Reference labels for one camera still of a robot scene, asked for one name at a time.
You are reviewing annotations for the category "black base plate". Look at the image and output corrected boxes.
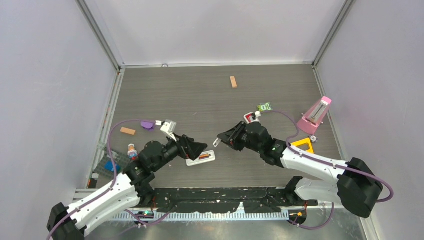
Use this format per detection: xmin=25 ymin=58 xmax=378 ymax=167
xmin=150 ymin=187 xmax=318 ymax=214

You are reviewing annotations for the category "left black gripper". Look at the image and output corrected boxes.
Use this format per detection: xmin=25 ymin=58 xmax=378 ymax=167
xmin=152 ymin=131 xmax=207 ymax=172

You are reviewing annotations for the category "orange battery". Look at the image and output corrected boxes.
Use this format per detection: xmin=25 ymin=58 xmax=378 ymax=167
xmin=198 ymin=153 xmax=211 ymax=160

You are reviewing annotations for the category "green monster cube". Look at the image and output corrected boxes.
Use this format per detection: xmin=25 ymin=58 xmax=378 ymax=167
xmin=257 ymin=102 xmax=273 ymax=112

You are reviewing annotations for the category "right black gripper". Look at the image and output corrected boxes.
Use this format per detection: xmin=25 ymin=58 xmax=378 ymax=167
xmin=217 ymin=121 xmax=263 ymax=154

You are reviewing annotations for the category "pink metronome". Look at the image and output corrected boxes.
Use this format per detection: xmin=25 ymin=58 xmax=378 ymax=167
xmin=296 ymin=96 xmax=332 ymax=135

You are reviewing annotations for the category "small round poker chip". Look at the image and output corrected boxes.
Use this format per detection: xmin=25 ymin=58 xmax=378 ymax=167
xmin=309 ymin=135 xmax=318 ymax=144

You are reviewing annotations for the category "small toy figure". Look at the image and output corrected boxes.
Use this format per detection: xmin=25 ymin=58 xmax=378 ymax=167
xmin=127 ymin=143 xmax=138 ymax=160

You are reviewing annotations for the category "yellow triangle frame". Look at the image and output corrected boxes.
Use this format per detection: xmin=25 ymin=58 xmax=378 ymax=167
xmin=291 ymin=137 xmax=315 ymax=154

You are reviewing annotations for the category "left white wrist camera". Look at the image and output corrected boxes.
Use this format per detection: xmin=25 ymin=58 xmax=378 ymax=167
xmin=155 ymin=119 xmax=177 ymax=141

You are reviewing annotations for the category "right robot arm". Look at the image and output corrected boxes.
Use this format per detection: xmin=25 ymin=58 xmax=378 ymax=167
xmin=217 ymin=121 xmax=383 ymax=218

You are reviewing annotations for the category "small wooden block left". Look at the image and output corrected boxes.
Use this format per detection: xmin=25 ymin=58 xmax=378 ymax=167
xmin=120 ymin=127 xmax=136 ymax=136

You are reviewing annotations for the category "blue lego brick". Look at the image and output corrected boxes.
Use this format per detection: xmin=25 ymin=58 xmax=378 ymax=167
xmin=103 ymin=160 xmax=121 ymax=173

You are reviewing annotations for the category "small white remote control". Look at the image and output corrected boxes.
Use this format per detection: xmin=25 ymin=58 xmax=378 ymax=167
xmin=186 ymin=150 xmax=216 ymax=167

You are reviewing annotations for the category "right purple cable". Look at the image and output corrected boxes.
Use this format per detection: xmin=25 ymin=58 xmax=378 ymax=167
xmin=259 ymin=110 xmax=395 ymax=230

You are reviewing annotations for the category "purple round disc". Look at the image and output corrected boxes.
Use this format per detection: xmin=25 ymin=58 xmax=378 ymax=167
xmin=140 ymin=121 xmax=156 ymax=131

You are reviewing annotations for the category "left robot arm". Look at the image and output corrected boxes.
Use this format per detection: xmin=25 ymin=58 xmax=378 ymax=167
xmin=47 ymin=135 xmax=208 ymax=240

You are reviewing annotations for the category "grey lego baseplate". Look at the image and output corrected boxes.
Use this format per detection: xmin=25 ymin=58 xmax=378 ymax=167
xmin=94 ymin=147 xmax=131 ymax=180

